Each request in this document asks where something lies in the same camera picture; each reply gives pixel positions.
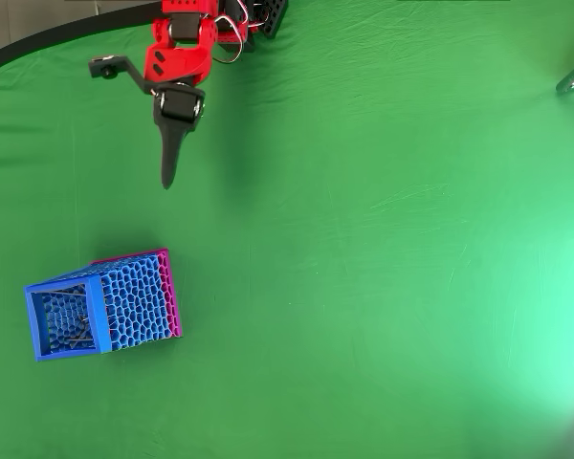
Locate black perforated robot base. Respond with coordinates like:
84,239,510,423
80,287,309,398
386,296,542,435
255,0,289,39

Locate blue and magenta mesh basket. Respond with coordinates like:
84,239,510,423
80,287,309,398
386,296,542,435
24,247,184,362

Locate green cloth with black rim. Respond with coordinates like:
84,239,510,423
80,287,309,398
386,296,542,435
0,0,574,459

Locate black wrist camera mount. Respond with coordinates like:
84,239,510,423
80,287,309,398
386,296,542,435
87,54,155,96

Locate red white black servo cable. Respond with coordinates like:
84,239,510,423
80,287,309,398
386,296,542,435
211,0,249,64

